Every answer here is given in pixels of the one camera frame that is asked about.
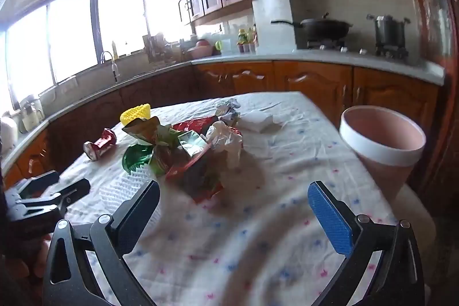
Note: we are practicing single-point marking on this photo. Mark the steel pot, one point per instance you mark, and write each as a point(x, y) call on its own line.
point(389, 31)

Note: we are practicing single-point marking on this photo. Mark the yellow foam net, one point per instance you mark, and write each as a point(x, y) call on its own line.
point(136, 112)

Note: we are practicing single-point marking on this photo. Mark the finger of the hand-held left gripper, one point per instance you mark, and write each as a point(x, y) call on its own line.
point(71, 193)
point(41, 180)

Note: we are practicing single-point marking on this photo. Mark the person's left hand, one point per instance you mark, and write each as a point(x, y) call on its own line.
point(34, 261)

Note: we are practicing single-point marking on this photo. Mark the black wok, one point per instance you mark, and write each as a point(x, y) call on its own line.
point(322, 28)

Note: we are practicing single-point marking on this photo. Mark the brown glass door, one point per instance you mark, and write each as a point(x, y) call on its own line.
point(434, 40)

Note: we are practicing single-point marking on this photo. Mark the row of seasoning jars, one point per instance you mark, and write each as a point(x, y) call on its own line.
point(247, 48)

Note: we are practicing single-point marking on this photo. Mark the crushed red can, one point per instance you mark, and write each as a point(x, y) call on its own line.
point(104, 143)

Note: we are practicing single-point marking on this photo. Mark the crumpled silver wrapper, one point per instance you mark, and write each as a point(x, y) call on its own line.
point(227, 109)

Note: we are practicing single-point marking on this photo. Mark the crumpled white plastic bag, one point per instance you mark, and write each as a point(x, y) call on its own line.
point(226, 141)

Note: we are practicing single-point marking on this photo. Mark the gold foil snack wrapper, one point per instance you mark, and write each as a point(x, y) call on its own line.
point(143, 129)

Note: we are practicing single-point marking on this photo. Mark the white foam net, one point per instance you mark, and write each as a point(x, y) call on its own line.
point(118, 187)

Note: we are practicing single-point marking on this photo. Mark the chrome faucet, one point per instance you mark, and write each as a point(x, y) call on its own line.
point(114, 67)

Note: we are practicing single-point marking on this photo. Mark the green foil snack wrapper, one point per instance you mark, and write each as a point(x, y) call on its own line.
point(190, 169)

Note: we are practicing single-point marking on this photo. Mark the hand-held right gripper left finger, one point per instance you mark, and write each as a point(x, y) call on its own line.
point(140, 209)

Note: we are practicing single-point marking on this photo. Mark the red foil wrapper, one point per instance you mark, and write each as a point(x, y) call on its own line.
point(193, 125)

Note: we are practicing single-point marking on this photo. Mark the pink basin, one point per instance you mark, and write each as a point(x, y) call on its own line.
point(200, 49)

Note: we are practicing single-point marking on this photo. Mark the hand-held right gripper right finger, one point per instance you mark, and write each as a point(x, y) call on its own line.
point(330, 220)

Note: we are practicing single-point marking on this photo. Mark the wooden lower cabinets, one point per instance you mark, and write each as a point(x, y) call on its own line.
point(308, 80)

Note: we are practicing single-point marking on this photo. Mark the white floral tablecloth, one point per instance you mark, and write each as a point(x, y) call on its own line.
point(251, 238)

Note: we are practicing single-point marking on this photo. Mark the kitchen window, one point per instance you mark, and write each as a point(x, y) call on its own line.
point(71, 30)

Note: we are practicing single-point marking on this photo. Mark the grey kitchen countertop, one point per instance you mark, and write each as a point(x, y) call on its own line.
point(272, 57)

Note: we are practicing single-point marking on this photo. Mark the dish rack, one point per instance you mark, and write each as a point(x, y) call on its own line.
point(161, 49)

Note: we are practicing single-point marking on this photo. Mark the white foam block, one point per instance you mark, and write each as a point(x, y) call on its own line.
point(258, 119)

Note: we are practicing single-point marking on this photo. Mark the dark green plastic wrapper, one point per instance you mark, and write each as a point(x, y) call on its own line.
point(134, 157)

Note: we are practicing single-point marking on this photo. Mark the pink bin with white rim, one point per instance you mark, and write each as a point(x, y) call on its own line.
point(380, 134)

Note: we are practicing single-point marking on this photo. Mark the gas stove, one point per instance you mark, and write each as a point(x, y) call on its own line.
point(358, 49)

